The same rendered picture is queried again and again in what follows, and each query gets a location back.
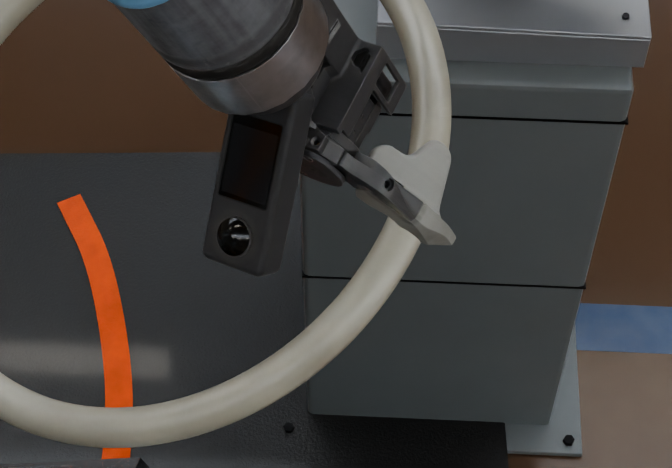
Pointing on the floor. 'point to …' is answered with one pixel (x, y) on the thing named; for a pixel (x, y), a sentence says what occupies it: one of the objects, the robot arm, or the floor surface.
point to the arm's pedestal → (474, 248)
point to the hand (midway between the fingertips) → (356, 217)
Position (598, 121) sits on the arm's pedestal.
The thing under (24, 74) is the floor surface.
